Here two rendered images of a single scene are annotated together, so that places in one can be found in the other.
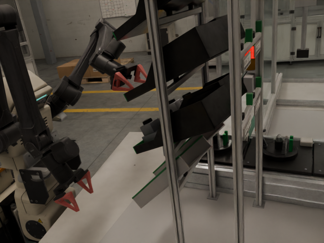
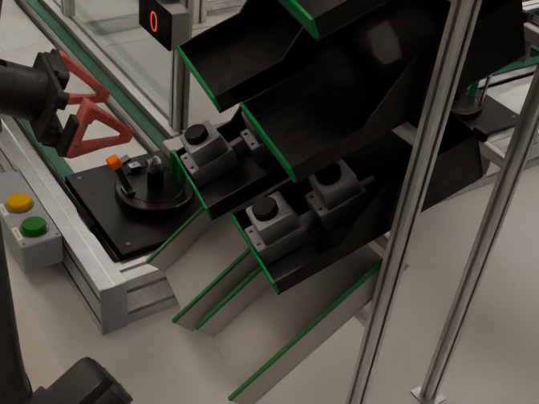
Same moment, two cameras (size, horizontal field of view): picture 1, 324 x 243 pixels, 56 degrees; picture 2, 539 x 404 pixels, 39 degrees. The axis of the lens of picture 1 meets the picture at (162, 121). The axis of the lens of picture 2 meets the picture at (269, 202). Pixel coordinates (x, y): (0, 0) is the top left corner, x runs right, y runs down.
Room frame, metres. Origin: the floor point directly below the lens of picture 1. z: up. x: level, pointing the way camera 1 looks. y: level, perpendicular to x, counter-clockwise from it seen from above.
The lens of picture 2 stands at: (0.54, 0.66, 1.80)
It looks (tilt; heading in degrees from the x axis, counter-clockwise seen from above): 38 degrees down; 294
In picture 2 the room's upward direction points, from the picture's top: 7 degrees clockwise
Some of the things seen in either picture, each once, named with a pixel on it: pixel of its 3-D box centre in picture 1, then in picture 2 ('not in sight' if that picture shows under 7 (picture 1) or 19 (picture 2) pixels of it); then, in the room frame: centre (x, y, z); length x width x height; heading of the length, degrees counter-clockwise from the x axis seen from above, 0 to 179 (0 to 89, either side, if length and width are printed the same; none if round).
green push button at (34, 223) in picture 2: not in sight; (34, 228); (1.27, -0.03, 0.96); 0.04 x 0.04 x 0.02
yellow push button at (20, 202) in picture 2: not in sight; (19, 204); (1.33, -0.07, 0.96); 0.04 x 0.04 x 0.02
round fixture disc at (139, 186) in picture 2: (215, 144); (155, 189); (1.16, -0.22, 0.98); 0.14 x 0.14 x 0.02
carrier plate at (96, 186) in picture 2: (215, 148); (155, 197); (1.16, -0.22, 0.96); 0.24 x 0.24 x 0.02; 62
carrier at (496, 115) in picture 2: not in sight; (455, 88); (0.81, -0.88, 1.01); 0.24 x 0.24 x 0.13; 62
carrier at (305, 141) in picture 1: (278, 143); not in sight; (1.04, -0.44, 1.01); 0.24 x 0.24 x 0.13; 62
